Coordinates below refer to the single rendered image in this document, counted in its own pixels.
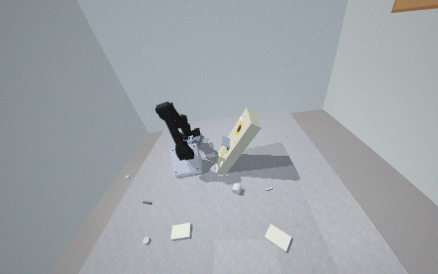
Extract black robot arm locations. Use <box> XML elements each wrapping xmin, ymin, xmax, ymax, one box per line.
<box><xmin>155</xmin><ymin>101</ymin><xmax>194</xmax><ymax>161</ymax></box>

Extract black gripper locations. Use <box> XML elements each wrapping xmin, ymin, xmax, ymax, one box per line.
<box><xmin>179</xmin><ymin>128</ymin><xmax>201</xmax><ymax>140</ymax></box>

